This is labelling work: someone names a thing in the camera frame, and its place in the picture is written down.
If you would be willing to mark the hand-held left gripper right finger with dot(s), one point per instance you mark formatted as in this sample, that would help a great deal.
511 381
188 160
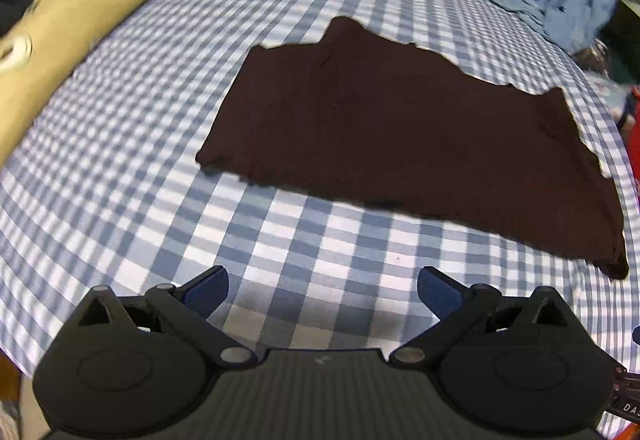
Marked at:
440 291

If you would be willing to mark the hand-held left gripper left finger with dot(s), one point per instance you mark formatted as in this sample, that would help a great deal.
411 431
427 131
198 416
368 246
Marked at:
205 292

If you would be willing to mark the dark maroon printed sweater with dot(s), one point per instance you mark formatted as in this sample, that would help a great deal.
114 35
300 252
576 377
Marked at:
400 139

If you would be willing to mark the blue white checked bed sheet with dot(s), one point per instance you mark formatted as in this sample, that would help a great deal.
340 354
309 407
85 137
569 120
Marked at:
150 169

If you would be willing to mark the large red fabric bag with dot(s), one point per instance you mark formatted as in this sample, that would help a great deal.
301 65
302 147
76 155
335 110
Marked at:
634 134

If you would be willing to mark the clear plastic wrap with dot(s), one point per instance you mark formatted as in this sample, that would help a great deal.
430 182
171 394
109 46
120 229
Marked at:
595 57

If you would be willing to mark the yellow avocado print pillow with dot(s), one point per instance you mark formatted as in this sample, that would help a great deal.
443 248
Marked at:
75 29

